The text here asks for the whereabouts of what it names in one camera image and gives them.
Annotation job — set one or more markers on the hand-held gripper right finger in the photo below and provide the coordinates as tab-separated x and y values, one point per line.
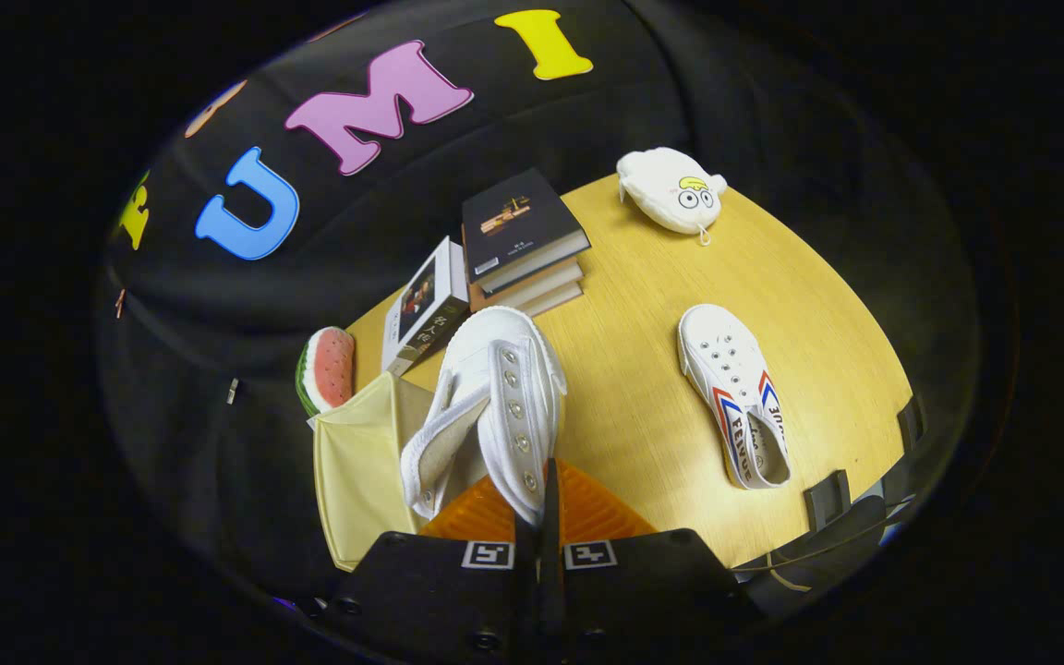
550	517

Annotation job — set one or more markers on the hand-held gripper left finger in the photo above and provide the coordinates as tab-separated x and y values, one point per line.
526	573

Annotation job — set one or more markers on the white canvas shoe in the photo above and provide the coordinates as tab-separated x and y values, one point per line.
726	369
495	369

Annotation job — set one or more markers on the beige fabric storage box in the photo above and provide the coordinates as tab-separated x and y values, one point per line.
356	462

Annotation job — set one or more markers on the thin brown book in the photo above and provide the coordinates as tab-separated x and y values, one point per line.
560	300

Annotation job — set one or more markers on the white portrait cover book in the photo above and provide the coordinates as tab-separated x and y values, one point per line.
421	309

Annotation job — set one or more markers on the watermelon slice toy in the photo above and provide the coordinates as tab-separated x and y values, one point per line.
329	369

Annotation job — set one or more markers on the black hardcover book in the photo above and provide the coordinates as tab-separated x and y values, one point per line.
513	217

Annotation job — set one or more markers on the white cloth clip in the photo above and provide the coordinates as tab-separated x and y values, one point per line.
233	390

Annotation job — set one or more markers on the white plush toy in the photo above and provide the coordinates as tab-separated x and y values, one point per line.
666	189

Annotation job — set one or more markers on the copper cloth clip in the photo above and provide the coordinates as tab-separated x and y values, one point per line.
119	303

